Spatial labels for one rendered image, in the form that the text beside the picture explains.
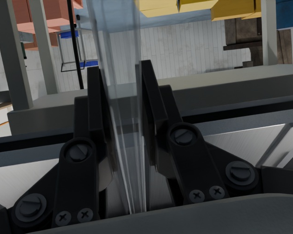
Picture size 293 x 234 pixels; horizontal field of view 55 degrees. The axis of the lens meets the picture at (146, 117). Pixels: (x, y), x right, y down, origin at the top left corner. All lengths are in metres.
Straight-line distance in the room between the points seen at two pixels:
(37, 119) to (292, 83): 0.50
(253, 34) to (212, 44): 3.35
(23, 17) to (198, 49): 6.71
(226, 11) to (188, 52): 4.87
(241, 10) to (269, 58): 3.71
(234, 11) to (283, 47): 2.09
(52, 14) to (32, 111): 2.84
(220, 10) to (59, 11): 2.37
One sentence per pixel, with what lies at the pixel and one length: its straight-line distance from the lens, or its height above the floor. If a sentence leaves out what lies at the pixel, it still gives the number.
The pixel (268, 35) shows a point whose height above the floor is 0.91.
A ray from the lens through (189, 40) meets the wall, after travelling 9.33.
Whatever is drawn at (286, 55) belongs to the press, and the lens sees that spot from 6.45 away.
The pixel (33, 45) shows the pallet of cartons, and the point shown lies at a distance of 6.71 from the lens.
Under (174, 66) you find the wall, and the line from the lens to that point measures 9.30.
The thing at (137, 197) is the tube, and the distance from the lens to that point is 0.21.
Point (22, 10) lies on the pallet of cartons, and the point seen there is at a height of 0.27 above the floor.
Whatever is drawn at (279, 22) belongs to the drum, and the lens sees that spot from 3.63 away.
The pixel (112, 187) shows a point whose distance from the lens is 0.22.
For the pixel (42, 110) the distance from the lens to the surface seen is 0.55.
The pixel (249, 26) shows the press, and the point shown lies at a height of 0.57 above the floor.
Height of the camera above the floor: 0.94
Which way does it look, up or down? 12 degrees up
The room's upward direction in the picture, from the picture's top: 173 degrees clockwise
